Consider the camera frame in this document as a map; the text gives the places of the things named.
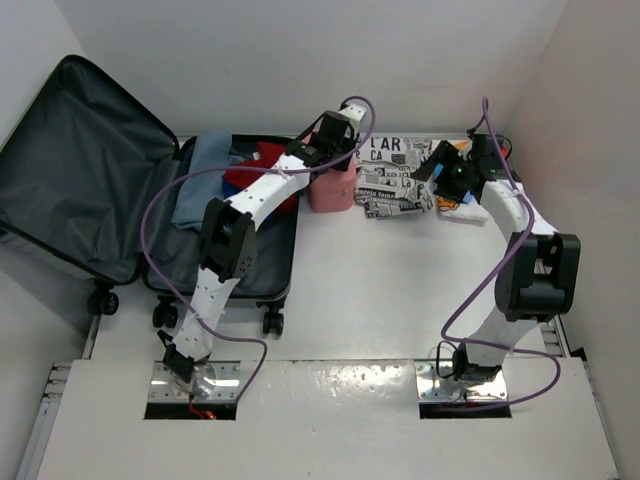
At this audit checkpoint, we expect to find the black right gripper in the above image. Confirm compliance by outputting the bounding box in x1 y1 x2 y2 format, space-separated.
412 141 477 204

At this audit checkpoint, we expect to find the pink vanity case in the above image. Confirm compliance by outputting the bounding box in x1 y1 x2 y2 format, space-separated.
307 159 356 213

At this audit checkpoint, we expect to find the rainbow striped garment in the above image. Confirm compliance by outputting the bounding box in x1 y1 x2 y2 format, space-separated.
429 135 507 203

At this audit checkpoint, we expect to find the red shirt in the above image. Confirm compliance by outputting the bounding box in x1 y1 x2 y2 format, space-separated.
220 141 296 214

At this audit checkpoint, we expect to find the grey-blue cloth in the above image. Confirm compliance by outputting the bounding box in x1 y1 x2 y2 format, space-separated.
172 130 240 230

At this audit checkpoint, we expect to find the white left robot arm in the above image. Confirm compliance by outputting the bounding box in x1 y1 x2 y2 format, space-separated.
163 104 367 385

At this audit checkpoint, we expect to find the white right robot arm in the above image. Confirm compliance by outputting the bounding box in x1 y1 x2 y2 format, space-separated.
412 136 581 383

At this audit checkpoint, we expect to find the black white newspaper print shirt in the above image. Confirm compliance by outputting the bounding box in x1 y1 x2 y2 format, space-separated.
354 135 433 219

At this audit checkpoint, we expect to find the grey hard-shell suitcase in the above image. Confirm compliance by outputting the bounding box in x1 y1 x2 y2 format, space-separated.
0 53 301 337

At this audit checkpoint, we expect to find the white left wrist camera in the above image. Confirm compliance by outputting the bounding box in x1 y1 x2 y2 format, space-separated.
339 103 367 134

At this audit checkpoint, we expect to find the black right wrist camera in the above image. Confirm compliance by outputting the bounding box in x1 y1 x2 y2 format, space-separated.
469 133 505 175

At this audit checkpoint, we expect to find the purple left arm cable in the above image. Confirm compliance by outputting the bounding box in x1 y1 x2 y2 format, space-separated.
139 95 377 401

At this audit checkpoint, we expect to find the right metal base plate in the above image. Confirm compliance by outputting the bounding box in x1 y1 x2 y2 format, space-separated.
414 359 512 420

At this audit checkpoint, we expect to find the metal base plate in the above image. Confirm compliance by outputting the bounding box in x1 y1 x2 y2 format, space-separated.
144 362 240 420
414 359 512 420

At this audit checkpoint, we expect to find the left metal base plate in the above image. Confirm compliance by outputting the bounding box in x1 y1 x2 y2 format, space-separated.
144 362 240 420

